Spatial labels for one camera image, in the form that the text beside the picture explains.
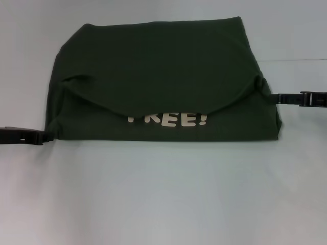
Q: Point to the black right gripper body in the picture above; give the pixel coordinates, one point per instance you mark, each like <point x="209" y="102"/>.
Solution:
<point x="314" y="99"/>

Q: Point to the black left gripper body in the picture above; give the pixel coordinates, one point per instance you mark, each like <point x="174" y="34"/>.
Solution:
<point x="15" y="135"/>

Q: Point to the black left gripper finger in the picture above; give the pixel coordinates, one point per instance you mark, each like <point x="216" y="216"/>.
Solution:
<point x="46" y="137"/>

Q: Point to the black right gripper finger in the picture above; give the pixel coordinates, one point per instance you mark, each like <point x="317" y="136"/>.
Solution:
<point x="286" y="98"/>

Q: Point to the dark green shirt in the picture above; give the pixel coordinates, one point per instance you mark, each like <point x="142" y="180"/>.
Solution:
<point x="158" y="76"/>

